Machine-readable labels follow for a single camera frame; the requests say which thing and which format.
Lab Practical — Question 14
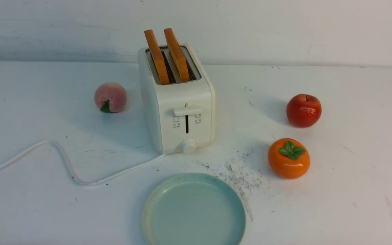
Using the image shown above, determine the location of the toast slice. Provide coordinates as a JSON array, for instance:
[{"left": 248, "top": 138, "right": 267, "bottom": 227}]
[
  {"left": 144, "top": 30, "right": 170, "bottom": 85},
  {"left": 164, "top": 28, "right": 190, "bottom": 82}
]

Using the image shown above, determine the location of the white two-slot toaster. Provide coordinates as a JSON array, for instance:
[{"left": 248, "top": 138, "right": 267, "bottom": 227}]
[{"left": 137, "top": 43, "right": 216, "bottom": 155}]

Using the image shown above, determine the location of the light green plate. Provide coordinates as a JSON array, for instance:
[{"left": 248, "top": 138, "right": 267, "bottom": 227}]
[{"left": 142, "top": 173, "right": 246, "bottom": 245}]

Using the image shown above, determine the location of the pink peach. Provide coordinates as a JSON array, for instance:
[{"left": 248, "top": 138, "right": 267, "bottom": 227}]
[{"left": 94, "top": 82, "right": 128, "bottom": 113}]

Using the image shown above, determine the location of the orange persimmon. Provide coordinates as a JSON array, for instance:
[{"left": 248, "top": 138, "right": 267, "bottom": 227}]
[{"left": 267, "top": 138, "right": 311, "bottom": 179}]

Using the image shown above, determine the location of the red apple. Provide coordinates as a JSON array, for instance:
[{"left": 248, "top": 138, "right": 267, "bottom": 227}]
[{"left": 286, "top": 94, "right": 322, "bottom": 128}]

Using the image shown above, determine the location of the white power cord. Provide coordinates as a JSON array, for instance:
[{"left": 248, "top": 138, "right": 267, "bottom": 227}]
[{"left": 0, "top": 140, "right": 166, "bottom": 186}]

